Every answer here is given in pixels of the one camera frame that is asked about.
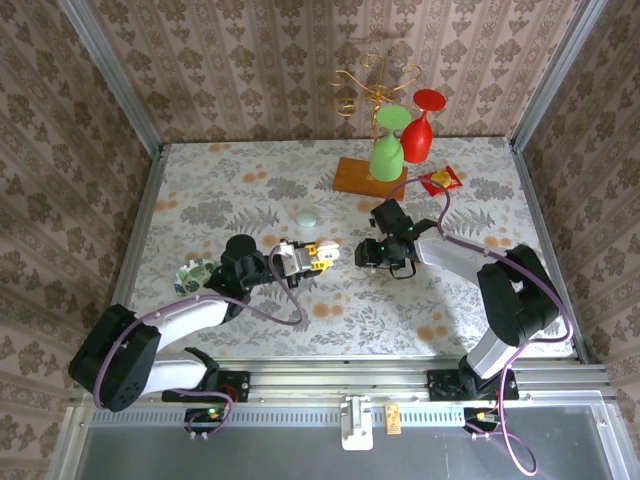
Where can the small leaf pattern plate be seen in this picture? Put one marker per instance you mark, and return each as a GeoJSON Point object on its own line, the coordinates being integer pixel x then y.
{"type": "Point", "coordinates": [192, 277]}

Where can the aluminium frame post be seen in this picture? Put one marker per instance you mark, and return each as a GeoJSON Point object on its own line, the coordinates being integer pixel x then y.
{"type": "Point", "coordinates": [112, 75]}
{"type": "Point", "coordinates": [552, 70]}

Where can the aluminium front mounting rail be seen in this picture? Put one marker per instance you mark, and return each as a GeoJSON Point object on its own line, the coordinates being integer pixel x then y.
{"type": "Point", "coordinates": [340, 385]}

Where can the mint green earbud case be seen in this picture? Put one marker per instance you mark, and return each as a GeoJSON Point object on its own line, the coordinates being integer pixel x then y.
{"type": "Point", "coordinates": [306, 220]}

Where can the red wine glass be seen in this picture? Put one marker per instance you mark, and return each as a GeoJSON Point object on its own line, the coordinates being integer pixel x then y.
{"type": "Point", "coordinates": [417, 137]}

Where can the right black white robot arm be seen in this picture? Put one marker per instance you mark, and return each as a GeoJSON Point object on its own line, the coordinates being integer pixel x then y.
{"type": "Point", "coordinates": [520, 295]}

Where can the green wine glass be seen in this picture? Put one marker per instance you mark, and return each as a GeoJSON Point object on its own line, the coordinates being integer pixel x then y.
{"type": "Point", "coordinates": [386, 157]}

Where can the small orange tag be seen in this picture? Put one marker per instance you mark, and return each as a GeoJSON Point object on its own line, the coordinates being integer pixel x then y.
{"type": "Point", "coordinates": [393, 419]}

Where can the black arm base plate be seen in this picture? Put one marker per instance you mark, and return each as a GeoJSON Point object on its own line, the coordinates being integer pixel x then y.
{"type": "Point", "coordinates": [442, 385]}
{"type": "Point", "coordinates": [240, 385]}

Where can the white earbud case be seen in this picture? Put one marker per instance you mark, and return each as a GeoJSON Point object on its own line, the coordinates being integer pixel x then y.
{"type": "Point", "coordinates": [327, 251]}

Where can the white centre bracket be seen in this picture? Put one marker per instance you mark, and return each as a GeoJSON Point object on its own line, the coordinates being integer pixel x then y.
{"type": "Point", "coordinates": [357, 425]}

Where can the grey metal panel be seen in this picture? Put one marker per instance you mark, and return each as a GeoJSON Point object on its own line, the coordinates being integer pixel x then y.
{"type": "Point", "coordinates": [300, 457]}

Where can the red snack packet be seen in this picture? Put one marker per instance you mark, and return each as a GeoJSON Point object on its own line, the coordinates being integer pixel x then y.
{"type": "Point", "coordinates": [442, 176]}

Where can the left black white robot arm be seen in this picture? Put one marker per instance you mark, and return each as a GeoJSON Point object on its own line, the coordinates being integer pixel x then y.
{"type": "Point", "coordinates": [115, 360]}

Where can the small black controller board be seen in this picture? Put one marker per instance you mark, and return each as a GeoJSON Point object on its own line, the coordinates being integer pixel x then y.
{"type": "Point", "coordinates": [480, 417]}
{"type": "Point", "coordinates": [205, 415]}

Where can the aluminium table side rail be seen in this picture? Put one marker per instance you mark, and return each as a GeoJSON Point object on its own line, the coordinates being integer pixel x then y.
{"type": "Point", "coordinates": [531, 200]}
{"type": "Point", "coordinates": [137, 240]}

